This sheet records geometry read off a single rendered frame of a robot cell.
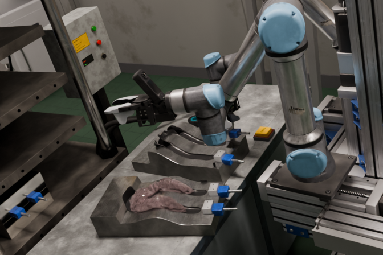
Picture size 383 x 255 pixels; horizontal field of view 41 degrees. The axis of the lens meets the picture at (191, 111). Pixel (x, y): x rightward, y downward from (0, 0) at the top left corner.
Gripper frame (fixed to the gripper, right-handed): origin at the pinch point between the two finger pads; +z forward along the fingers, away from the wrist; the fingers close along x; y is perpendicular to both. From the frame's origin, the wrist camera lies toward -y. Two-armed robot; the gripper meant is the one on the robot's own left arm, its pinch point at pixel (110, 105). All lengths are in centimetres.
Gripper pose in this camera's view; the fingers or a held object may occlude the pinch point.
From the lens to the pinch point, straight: 161.0
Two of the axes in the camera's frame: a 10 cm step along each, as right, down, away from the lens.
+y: 2.3, 9.1, 3.4
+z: -9.5, 1.4, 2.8
